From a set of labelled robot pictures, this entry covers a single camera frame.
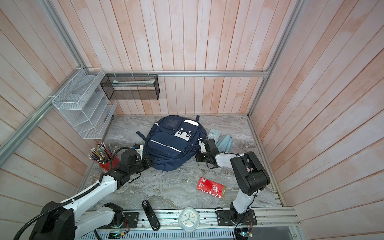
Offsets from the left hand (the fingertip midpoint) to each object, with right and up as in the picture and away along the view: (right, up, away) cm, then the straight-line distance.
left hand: (155, 161), depth 84 cm
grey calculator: (+39, +15, +23) cm, 47 cm away
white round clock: (+20, -26, -13) cm, 35 cm away
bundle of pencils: (-28, +5, -5) cm, 29 cm away
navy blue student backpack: (+8, +10, +13) cm, 18 cm away
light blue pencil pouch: (+43, +8, +13) cm, 46 cm away
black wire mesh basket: (-23, +50, +23) cm, 59 cm away
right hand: (+25, +1, +13) cm, 28 cm away
